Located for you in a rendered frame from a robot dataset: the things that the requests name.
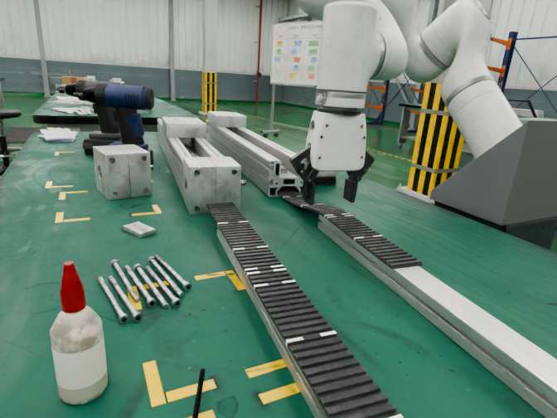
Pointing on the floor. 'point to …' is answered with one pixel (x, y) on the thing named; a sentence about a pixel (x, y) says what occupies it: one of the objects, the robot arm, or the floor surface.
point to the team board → (294, 59)
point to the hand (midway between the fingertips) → (329, 195)
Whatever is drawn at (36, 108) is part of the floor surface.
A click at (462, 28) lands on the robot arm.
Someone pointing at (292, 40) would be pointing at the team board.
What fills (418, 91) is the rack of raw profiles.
